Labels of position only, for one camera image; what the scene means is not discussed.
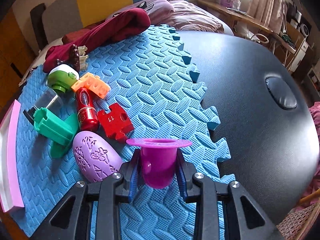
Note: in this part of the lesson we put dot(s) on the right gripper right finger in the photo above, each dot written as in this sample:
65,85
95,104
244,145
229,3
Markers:
184,173

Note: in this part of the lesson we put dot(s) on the green white plug-in device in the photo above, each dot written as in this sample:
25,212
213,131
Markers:
61,78

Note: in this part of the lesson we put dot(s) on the red metallic cylinder tube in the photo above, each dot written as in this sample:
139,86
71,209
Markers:
86,112

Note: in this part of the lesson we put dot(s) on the purple embossed oval case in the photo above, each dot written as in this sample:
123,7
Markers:
94,156

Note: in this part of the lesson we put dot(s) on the wooden side shelf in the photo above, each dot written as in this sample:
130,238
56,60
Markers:
234,17

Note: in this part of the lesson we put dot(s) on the green plastic tube piece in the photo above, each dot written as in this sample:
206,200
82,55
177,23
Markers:
61,132

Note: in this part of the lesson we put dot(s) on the pink white tray box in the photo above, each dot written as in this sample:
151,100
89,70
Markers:
11,198

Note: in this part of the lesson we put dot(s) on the multicolour sofa backrest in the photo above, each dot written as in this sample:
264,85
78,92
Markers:
45,21

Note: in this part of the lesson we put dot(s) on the blue foam puzzle mat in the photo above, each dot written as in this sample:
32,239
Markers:
153,79

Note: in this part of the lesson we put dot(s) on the dark brown pumpkin lid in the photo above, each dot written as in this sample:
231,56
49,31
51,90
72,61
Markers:
77,58

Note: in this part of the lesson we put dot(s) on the magenta plastic funnel cup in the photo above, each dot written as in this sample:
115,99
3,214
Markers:
157,159

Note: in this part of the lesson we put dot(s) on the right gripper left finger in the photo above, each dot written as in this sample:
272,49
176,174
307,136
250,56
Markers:
130,173

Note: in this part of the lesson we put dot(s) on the maroon red cloth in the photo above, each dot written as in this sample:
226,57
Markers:
128,23

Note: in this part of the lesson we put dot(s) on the pink curtain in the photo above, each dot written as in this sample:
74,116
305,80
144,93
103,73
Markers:
271,13

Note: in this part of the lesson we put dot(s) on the red puzzle block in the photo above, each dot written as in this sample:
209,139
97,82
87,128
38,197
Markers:
116,123

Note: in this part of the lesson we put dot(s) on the pink striped blanket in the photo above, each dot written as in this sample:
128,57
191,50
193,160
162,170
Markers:
189,17

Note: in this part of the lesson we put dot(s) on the pink storage box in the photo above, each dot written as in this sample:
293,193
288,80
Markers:
234,4

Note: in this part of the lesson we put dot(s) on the pink cat pillow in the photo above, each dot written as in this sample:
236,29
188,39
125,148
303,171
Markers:
157,10

